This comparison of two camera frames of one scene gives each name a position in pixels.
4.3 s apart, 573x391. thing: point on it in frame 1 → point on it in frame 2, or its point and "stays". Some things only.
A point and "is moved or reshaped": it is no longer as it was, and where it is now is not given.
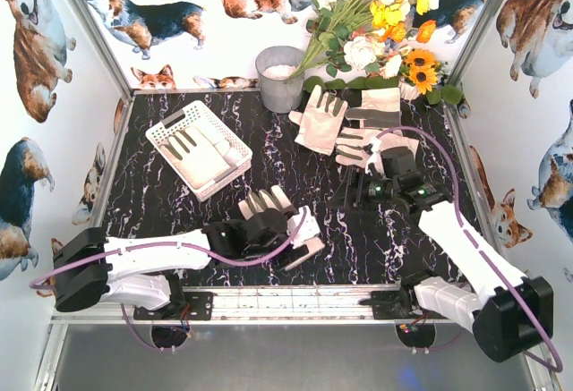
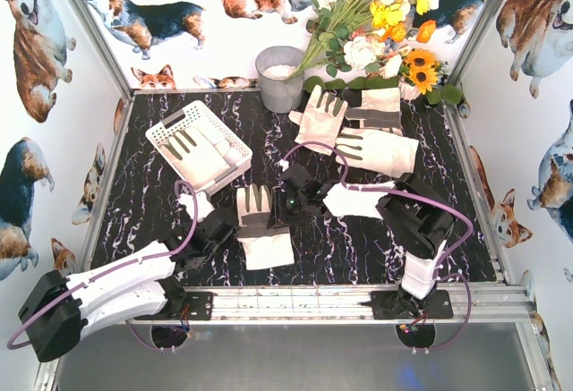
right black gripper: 354,189 → 281,208
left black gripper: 277,233 → 226,228
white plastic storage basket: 202,149 stays
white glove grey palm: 302,225 is moved or reshaped
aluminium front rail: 273,305 stays
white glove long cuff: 196,157 stays
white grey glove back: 380,108 stays
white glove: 319,121 stays
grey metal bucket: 275,64 stays
